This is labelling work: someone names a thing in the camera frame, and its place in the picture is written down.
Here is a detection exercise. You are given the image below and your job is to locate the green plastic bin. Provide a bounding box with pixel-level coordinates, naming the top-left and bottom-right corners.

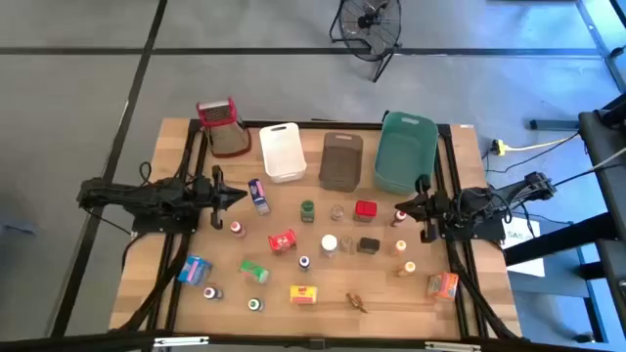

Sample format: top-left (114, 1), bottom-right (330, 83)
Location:
top-left (374, 110), bottom-right (440, 196)

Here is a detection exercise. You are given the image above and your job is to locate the dark green black pepper tin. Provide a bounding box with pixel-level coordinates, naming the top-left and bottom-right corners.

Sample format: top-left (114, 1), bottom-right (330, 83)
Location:
top-left (356, 237), bottom-right (381, 256)

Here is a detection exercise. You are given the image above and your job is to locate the black metal workbench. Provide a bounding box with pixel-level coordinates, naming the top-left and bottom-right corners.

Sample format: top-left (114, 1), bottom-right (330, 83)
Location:
top-left (503, 92), bottom-right (626, 333)

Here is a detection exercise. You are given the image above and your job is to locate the blue metal bar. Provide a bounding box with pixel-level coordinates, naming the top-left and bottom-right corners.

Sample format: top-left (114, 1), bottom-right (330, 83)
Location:
top-left (529, 118), bottom-right (581, 132)

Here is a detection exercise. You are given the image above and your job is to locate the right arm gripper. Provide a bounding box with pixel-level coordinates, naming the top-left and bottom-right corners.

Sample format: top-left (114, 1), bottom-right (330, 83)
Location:
top-left (394, 174), bottom-right (451, 243)

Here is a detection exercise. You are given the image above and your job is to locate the red Froot Loops cereal box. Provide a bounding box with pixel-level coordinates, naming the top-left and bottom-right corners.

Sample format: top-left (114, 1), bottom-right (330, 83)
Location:
top-left (267, 228), bottom-right (298, 254)

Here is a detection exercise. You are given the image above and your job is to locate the blue Frosted Flakes cereal box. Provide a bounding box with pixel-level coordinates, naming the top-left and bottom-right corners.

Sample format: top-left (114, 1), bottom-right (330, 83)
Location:
top-left (246, 178), bottom-right (272, 217)

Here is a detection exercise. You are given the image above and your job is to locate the green-lidded spice jar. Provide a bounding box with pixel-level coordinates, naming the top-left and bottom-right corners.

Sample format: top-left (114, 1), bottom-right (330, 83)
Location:
top-left (299, 198), bottom-right (316, 224)

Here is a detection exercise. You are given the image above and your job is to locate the black floor fan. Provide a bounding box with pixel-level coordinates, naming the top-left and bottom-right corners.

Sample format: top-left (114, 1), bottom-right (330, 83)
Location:
top-left (328, 0), bottom-right (403, 83)

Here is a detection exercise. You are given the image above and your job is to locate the black aluminium rig frame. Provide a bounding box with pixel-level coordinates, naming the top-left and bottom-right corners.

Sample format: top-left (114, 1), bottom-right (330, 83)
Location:
top-left (0, 119), bottom-right (626, 352)

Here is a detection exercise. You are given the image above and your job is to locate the red smoked paprika tin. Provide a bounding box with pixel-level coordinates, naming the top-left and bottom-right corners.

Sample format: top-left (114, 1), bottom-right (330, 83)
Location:
top-left (352, 199), bottom-right (379, 224)

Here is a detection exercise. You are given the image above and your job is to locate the silver metal bracket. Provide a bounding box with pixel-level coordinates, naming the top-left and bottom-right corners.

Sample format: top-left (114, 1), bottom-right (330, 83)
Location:
top-left (153, 335), bottom-right (210, 348)
top-left (424, 340), bottom-right (481, 352)

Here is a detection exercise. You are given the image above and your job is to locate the yellow extension cord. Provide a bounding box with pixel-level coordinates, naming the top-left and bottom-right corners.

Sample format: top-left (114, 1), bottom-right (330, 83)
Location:
top-left (492, 130), bottom-right (583, 156)

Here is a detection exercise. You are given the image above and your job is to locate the red-framed wire mesh basket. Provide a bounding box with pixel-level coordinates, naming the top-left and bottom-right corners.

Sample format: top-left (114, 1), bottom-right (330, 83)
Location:
top-left (195, 96), bottom-right (253, 158)

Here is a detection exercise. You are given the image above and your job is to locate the brown spice packet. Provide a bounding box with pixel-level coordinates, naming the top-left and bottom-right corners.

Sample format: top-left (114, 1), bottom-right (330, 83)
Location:
top-left (344, 291), bottom-right (369, 315)

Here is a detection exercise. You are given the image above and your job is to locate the blue and pink cereal box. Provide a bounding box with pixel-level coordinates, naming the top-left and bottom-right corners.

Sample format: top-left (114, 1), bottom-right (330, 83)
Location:
top-left (176, 253), bottom-right (213, 287)

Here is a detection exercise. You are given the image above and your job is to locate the white plastic bin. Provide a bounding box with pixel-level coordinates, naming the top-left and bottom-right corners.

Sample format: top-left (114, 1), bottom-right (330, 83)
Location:
top-left (258, 121), bottom-right (308, 185)

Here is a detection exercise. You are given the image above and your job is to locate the grey-brown plastic bin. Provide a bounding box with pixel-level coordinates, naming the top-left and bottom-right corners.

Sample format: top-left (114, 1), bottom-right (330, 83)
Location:
top-left (318, 131), bottom-right (365, 194)

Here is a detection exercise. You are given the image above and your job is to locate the white-lidded clear spice jar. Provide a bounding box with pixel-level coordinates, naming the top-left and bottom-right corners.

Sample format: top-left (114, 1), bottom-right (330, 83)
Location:
top-left (320, 234), bottom-right (339, 259)

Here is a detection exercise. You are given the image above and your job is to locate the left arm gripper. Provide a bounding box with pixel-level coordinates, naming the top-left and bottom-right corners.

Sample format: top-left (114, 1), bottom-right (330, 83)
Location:
top-left (195, 164), bottom-right (248, 231)

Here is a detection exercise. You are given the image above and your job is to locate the green Apple Jacks cereal box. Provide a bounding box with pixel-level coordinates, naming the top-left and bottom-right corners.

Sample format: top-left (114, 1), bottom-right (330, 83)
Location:
top-left (239, 259), bottom-right (271, 286)

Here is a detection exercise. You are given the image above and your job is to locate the yellow Corn Pops cereal box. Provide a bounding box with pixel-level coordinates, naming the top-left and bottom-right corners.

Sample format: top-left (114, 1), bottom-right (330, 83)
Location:
top-left (289, 285), bottom-right (319, 305)

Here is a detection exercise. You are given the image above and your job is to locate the white paper sheet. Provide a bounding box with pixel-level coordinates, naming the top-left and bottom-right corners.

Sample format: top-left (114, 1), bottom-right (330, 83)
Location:
top-left (501, 217), bottom-right (547, 279)

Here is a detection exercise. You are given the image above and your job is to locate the black cable bundle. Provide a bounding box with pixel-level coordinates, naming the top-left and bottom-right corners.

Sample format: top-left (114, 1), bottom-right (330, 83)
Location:
top-left (449, 242), bottom-right (519, 341)
top-left (116, 234), bottom-right (192, 333)

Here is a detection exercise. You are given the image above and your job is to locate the orange cereal box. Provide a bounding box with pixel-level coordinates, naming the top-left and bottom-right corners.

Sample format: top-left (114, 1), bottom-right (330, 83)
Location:
top-left (426, 271), bottom-right (461, 300)

